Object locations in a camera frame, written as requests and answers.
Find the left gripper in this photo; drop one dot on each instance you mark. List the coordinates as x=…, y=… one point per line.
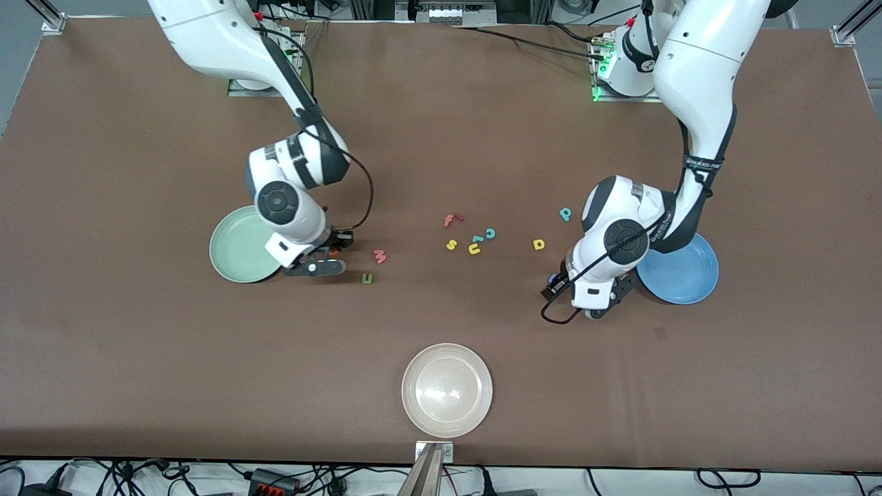
x=628, y=284

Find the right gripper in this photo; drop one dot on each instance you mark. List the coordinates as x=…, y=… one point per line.
x=339, y=240

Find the pink foam letter m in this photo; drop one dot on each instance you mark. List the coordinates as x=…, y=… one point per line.
x=380, y=256

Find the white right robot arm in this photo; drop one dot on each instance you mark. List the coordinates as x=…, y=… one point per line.
x=220, y=41

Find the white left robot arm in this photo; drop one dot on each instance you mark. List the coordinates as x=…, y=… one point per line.
x=699, y=69

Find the blue round plate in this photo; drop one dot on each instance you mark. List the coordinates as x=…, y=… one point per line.
x=682, y=275

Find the pale green round plate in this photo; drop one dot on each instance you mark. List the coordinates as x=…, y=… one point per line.
x=234, y=251

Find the red foam letter f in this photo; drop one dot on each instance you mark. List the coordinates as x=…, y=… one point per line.
x=451, y=220

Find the white round plate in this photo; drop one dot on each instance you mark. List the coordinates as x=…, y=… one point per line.
x=446, y=390

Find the black power strip red switches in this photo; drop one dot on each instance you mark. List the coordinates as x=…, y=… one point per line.
x=272, y=483

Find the black power adapter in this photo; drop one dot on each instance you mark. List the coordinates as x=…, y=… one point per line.
x=45, y=490

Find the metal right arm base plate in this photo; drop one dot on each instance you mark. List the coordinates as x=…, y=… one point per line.
x=241, y=91

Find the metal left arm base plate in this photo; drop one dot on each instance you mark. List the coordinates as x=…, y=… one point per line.
x=623, y=99

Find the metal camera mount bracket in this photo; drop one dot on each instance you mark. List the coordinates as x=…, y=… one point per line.
x=420, y=451

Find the aluminium camera mount beam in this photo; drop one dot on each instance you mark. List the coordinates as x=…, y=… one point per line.
x=424, y=479

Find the aluminium frame rack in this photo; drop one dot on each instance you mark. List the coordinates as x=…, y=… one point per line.
x=406, y=8

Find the aluminium corner post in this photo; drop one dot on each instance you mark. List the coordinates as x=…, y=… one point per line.
x=851, y=27
x=49, y=19

